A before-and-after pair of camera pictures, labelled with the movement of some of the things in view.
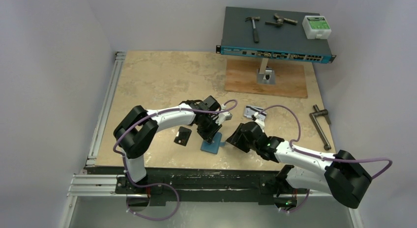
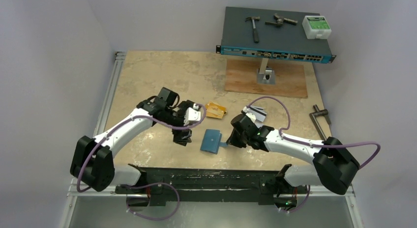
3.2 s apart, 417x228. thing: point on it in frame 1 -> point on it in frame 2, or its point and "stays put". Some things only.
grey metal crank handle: (319, 112) stays put
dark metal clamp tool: (281, 20) stays put
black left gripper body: (207, 128) -> (175, 118)
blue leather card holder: (214, 147) stays put
